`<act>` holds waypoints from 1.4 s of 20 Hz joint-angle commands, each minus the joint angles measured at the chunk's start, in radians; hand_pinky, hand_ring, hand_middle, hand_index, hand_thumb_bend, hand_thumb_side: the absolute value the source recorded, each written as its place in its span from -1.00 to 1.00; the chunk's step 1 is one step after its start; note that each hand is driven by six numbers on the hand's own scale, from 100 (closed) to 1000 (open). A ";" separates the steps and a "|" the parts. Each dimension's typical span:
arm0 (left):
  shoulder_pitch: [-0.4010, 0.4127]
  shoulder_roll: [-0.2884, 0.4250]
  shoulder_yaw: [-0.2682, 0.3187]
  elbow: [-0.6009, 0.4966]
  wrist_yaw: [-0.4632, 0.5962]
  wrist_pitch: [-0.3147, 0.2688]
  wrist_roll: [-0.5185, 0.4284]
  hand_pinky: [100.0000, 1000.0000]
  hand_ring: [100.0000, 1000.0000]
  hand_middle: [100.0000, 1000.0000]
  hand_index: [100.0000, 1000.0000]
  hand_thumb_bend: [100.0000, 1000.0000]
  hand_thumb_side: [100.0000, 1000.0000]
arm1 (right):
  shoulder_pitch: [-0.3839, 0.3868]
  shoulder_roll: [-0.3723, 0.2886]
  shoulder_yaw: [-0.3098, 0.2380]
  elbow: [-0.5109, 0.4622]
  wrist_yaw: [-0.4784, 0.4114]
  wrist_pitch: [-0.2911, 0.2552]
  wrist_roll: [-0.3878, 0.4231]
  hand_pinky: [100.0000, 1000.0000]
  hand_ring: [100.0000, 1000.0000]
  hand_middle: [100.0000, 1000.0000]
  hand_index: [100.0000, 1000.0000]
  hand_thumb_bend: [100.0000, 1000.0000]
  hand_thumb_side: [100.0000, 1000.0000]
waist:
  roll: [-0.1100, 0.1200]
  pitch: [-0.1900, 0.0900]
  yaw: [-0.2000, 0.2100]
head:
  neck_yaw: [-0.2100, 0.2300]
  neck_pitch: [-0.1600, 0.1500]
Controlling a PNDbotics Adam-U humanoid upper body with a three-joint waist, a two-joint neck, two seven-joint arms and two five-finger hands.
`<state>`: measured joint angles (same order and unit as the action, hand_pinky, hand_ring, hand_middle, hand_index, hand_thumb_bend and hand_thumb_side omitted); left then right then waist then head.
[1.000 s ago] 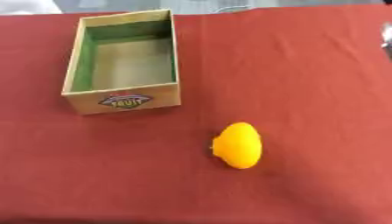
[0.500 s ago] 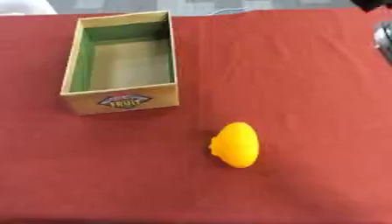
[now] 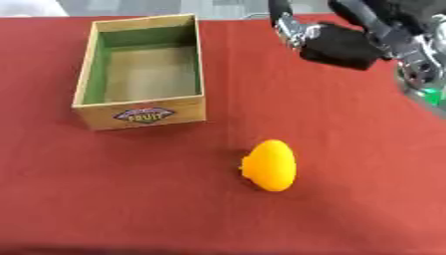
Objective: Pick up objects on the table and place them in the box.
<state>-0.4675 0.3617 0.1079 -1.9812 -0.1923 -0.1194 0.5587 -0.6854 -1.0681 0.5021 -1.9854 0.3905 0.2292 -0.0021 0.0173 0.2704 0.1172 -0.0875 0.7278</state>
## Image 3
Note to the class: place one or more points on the tan cardboard box green inside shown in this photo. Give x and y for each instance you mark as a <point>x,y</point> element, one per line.
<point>142,73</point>

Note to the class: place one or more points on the orange toy mango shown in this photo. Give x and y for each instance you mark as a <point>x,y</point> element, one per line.
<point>270,166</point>

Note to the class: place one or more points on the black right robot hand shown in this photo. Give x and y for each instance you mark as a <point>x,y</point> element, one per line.
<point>340,46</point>

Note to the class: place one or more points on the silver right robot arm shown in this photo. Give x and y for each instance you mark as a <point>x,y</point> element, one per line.
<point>422,71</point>

